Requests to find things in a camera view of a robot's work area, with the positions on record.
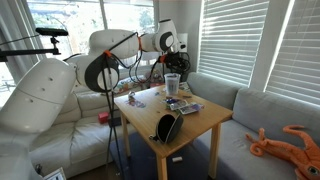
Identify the white leather sofa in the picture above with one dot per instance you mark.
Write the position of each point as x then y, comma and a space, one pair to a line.
76, 142

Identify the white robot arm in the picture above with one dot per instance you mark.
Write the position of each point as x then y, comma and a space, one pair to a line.
40, 95

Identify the orange octopus plush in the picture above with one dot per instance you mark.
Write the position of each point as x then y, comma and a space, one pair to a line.
306, 160

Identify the dark floor rug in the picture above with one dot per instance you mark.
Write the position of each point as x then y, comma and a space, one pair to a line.
191, 162

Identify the grey sofa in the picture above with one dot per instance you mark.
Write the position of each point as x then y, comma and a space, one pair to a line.
254, 110

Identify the black glasses case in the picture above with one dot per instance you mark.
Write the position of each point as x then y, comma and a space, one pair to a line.
167, 128

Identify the wooden table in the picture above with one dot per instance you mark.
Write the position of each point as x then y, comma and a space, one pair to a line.
144, 120

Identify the small red box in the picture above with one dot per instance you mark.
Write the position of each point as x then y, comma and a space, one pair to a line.
103, 117

